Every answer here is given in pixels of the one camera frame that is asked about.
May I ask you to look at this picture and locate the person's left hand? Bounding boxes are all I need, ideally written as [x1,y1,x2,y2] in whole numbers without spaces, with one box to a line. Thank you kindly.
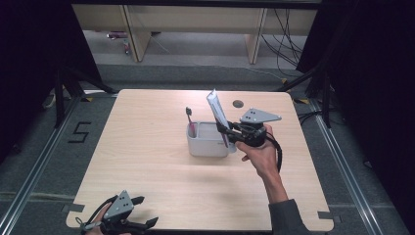
[84,203,131,235]

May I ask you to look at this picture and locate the light wooden desk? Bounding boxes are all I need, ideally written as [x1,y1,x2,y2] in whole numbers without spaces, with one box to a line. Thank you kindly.
[71,3,318,65]

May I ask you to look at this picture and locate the person's right hand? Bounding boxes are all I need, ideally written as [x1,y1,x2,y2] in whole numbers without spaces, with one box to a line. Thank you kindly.
[235,123,282,181]

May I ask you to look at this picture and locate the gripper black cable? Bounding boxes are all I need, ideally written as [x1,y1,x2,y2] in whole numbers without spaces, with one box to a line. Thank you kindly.
[265,132,284,174]
[75,195,119,233]

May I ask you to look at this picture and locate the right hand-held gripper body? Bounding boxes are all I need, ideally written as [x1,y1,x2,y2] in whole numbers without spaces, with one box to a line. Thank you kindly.
[232,108,283,148]

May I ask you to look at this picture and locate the white purple toothpaste tube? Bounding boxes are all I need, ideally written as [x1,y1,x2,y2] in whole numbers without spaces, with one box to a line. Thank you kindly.
[206,88,237,155]

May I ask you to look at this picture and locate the pink toothbrush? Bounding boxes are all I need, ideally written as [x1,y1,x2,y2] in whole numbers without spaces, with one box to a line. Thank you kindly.
[185,106,198,139]

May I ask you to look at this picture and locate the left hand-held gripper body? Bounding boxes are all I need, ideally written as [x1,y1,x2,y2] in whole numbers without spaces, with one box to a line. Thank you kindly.
[99,189,146,235]

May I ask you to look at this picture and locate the grey tape piece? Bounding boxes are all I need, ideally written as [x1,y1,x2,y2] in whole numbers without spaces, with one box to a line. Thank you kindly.
[62,203,86,213]
[317,211,342,224]

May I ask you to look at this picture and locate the bundle of black cables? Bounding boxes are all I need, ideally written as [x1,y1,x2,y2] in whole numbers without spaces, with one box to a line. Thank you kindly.
[259,8,305,78]

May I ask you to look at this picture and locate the black metal stand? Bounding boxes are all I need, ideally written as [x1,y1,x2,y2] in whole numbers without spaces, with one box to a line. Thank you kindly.
[275,65,335,129]
[53,65,119,129]

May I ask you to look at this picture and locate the dark curtain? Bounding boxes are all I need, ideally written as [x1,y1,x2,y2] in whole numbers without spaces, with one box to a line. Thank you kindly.
[296,0,415,226]
[0,0,103,165]

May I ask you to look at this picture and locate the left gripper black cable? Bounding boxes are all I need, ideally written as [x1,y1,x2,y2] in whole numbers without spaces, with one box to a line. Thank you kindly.
[75,195,119,233]

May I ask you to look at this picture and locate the aluminium floor rail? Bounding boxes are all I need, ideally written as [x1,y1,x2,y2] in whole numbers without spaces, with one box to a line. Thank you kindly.
[307,97,382,235]
[0,96,82,235]

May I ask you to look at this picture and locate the grey plastic holder box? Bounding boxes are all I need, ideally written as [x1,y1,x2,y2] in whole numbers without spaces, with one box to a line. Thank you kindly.
[186,120,231,159]

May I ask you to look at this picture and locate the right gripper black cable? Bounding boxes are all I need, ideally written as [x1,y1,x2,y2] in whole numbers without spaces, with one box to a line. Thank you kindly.
[265,132,284,174]

